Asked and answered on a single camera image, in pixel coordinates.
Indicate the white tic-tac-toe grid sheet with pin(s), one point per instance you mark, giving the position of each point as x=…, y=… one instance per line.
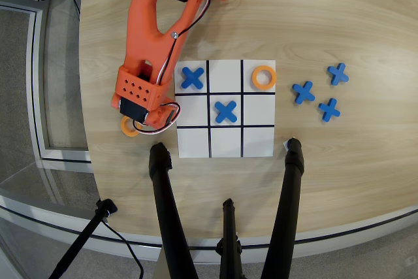
x=192, y=141

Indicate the blue cross piece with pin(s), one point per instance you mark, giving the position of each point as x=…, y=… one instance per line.
x=226, y=111
x=330, y=109
x=304, y=92
x=192, y=78
x=338, y=74

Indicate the grey metal glass frame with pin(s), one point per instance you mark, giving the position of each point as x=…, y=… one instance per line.
x=34, y=96

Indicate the short black tripod leg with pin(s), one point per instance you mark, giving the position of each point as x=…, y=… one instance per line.
x=230, y=243

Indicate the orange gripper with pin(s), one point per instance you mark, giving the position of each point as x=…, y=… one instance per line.
x=162, y=116

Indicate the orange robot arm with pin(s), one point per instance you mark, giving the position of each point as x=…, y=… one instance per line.
x=140, y=30

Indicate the thin black stand pole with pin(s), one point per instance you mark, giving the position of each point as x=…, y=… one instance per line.
x=81, y=239

